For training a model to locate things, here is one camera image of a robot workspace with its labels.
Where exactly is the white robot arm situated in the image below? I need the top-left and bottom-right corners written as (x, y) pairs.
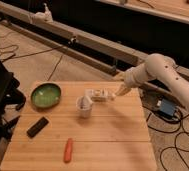
top-left (115, 53), bottom-right (189, 112)

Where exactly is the white rectangular box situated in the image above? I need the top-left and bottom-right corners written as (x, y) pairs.
top-left (85, 89), bottom-right (115, 102)

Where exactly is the white cup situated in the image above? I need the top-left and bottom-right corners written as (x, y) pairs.
top-left (76, 95), bottom-right (93, 118)

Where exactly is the green bowl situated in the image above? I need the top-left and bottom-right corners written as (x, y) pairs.
top-left (30, 83), bottom-right (61, 109)

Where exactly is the orange carrot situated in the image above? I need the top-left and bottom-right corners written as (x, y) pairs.
top-left (64, 138), bottom-right (73, 163)

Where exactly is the black remote control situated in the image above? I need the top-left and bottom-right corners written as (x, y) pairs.
top-left (27, 117), bottom-right (49, 138)

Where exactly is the blue electronic box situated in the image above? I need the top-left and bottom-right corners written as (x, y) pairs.
top-left (157, 99), bottom-right (176, 118)

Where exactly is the metal floor rail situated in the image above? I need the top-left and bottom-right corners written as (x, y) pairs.
top-left (0, 0), bottom-right (189, 79)

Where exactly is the white object on rail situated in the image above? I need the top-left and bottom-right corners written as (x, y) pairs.
top-left (32, 3), bottom-right (53, 22)

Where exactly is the black floor cable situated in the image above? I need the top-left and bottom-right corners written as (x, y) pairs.
top-left (145, 108), bottom-right (189, 171)

